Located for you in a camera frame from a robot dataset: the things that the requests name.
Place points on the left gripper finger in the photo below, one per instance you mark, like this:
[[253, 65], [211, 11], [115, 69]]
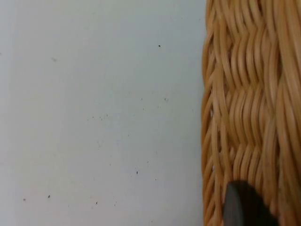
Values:
[[244, 207]]

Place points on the pale wicker basket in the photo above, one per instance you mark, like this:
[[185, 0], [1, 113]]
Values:
[[249, 94]]

